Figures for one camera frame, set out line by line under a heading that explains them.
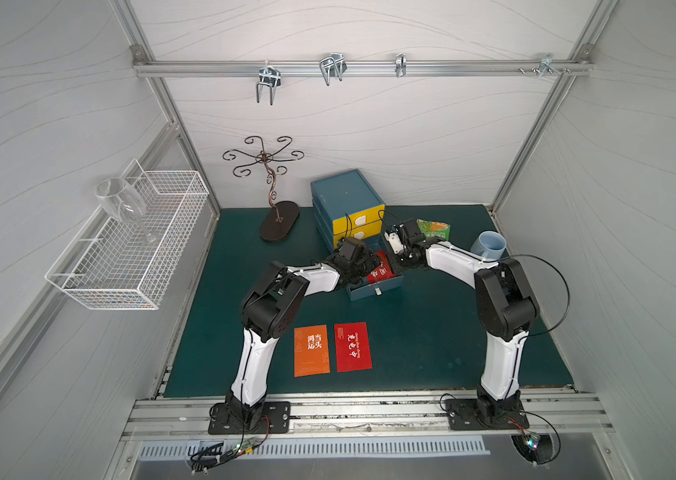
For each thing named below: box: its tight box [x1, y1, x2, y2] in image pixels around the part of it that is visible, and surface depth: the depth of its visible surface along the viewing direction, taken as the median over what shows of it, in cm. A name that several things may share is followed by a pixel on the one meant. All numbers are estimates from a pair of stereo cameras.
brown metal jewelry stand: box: [222, 136, 305, 242], surface depth 100 cm
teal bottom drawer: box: [347, 274, 405, 302], surface depth 94 cm
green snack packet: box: [416, 218, 451, 241], surface depth 113 cm
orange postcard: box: [294, 324, 330, 377], surface depth 86 cm
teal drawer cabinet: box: [310, 168, 387, 253], surface depth 98 cm
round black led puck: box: [511, 433, 553, 465], surface depth 73 cm
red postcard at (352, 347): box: [334, 322, 373, 373], surface depth 87 cm
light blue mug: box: [470, 231, 506, 259], surface depth 104 cm
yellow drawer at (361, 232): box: [333, 220, 383, 248], surface depth 98 cm
